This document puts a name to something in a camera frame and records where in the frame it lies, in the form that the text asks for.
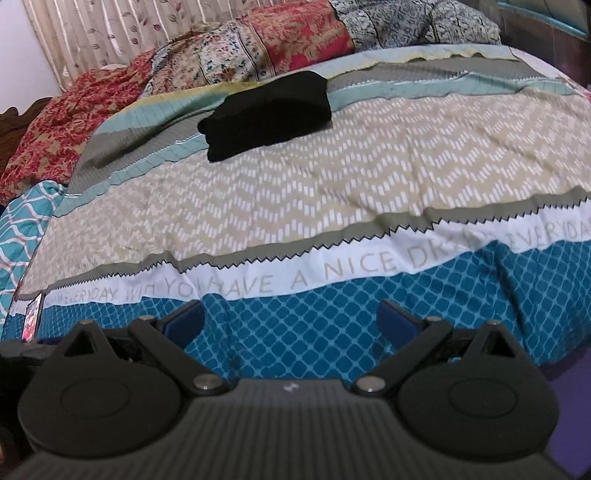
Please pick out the dark wooden furniture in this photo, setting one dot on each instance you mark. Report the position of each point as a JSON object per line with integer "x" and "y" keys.
{"x": 18, "y": 124}

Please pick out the grey patterned pillow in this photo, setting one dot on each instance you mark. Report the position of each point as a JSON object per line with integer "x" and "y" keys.
{"x": 415, "y": 21}

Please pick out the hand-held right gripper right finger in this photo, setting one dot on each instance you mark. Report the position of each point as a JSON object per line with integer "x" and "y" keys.
{"x": 397, "y": 321}

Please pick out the patterned bed sheet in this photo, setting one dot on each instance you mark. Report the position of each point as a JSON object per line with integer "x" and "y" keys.
{"x": 323, "y": 184}

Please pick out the black pants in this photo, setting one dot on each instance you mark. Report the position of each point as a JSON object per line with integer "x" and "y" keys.
{"x": 268, "y": 115}

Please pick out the teal bed headboard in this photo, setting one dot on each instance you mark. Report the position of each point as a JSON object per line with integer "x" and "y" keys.
{"x": 545, "y": 14}

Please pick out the beige leaf print curtain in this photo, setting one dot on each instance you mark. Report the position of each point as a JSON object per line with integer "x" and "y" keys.
{"x": 101, "y": 27}

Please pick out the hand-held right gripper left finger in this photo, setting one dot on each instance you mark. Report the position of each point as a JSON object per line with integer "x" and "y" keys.
{"x": 184, "y": 321}

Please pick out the floral patchwork quilt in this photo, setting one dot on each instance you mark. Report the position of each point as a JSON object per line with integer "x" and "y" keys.
{"x": 184, "y": 60}

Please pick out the smartphone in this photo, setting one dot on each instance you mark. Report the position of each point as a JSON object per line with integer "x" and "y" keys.
{"x": 33, "y": 318}

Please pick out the teal wavy patterned pillow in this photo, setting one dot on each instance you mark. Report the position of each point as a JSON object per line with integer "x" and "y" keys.
{"x": 23, "y": 230}

